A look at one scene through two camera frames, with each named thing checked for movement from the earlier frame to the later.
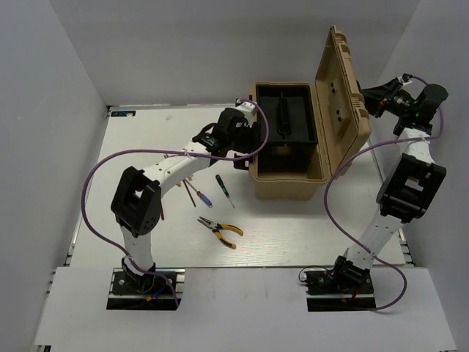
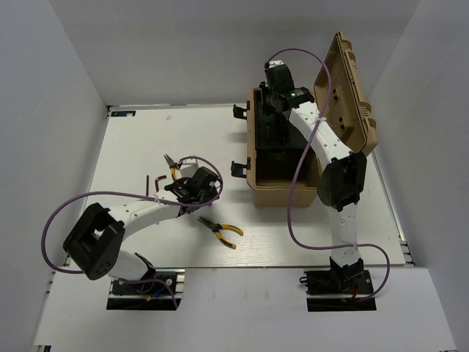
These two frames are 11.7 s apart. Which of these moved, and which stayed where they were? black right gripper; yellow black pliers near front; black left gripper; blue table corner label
Moved: black right gripper; black left gripper
Stayed: yellow black pliers near front; blue table corner label
